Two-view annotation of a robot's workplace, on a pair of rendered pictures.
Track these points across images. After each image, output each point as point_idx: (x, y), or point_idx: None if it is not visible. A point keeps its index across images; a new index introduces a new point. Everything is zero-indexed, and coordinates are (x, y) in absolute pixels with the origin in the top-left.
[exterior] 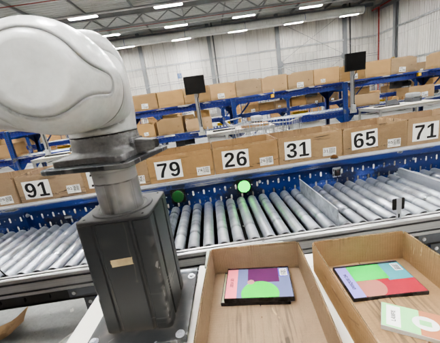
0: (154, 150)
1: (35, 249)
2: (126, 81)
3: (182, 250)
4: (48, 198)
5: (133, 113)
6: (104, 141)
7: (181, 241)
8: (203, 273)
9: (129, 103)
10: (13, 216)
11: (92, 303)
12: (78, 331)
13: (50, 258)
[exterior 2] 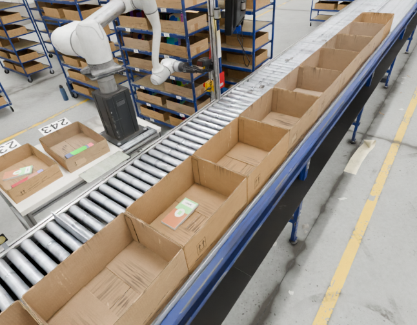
0: (86, 75)
1: (234, 109)
2: (78, 45)
3: (146, 151)
4: None
5: (86, 58)
6: None
7: (155, 153)
8: (117, 149)
9: (80, 53)
10: None
11: (148, 122)
12: (138, 118)
13: (212, 113)
